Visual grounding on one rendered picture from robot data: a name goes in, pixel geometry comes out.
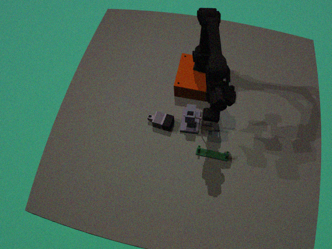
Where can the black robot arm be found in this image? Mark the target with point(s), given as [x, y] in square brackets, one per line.
[208, 58]

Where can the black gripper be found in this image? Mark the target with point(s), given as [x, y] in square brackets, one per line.
[208, 113]

